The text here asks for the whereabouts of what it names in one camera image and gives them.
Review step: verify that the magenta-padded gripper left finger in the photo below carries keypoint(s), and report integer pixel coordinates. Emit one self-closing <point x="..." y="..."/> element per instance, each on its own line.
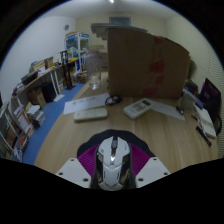
<point x="73" y="171"/>

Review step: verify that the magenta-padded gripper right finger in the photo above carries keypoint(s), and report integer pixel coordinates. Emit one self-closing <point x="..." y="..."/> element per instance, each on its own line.
<point x="153" y="170"/>

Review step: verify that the white and black computer mouse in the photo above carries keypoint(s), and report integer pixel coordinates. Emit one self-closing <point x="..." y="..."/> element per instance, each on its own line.
<point x="113" y="165"/>

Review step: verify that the black mouse pad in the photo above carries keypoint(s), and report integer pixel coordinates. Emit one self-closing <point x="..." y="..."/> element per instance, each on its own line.
<point x="90" y="141"/>

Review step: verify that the slim white flat device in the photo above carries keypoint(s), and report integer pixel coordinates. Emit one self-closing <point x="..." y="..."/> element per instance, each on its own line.
<point x="90" y="114"/>

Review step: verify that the small black clip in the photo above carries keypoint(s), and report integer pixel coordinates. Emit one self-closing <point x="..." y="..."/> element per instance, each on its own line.
<point x="180" y="110"/>

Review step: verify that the printed white paper sheet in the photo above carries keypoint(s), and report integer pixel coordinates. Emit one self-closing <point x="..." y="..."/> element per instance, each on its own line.
<point x="85" y="103"/>

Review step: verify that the shelf unit with books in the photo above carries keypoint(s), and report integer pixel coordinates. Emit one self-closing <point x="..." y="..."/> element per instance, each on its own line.
<point x="16" y="131"/>

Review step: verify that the white book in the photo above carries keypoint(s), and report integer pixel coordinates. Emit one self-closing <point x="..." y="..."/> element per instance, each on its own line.
<point x="207" y="120"/>

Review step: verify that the blue book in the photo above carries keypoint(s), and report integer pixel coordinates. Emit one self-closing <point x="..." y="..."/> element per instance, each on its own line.
<point x="192" y="98"/>

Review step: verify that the cardboard box under desk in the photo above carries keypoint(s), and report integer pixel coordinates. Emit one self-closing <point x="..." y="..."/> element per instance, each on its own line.
<point x="37" y="97"/>

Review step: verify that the black bin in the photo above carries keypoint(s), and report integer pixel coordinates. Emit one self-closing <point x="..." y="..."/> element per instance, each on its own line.
<point x="49" y="91"/>

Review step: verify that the dark bag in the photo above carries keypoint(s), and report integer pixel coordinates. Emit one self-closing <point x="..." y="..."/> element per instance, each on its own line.
<point x="191" y="86"/>

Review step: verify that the black monitor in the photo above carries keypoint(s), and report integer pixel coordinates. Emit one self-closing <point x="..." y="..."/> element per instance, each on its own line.
<point x="210" y="96"/>

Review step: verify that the black floor stand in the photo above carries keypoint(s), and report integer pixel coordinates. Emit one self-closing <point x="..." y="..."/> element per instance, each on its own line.
<point x="67" y="71"/>

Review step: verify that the white cluttered side desk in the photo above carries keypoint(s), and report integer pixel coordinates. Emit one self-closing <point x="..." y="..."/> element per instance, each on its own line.
<point x="36" y="78"/>

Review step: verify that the clear plastic jar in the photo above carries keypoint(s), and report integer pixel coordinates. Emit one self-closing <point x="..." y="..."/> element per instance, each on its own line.
<point x="93" y="70"/>

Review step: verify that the large brown cardboard box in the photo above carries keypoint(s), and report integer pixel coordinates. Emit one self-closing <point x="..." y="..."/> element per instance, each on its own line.
<point x="143" y="65"/>

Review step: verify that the blue and white display cabinet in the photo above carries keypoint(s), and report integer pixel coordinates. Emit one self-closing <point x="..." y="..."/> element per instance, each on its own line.
<point x="77" y="50"/>

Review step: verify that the ceiling light tube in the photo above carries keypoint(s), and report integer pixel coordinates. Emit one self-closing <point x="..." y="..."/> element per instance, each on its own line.
<point x="111" y="1"/>

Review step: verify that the round wall fixture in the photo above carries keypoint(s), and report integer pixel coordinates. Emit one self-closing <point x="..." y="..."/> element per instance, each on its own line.
<point x="66" y="27"/>

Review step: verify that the wall vent window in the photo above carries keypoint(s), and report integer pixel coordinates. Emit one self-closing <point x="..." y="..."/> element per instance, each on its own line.
<point x="120" y="20"/>

